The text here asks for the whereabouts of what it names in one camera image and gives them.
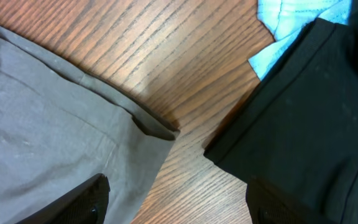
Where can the black polo shirt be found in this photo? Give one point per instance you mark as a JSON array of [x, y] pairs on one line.
[[298, 129]]

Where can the light blue cloth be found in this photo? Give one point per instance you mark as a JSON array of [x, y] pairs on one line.
[[285, 20]]

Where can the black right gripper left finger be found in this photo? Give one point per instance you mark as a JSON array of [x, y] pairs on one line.
[[85, 204]]

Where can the grey shorts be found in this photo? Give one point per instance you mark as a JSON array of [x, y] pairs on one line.
[[60, 126]]

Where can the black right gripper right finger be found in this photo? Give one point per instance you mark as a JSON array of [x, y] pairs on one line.
[[268, 204]]

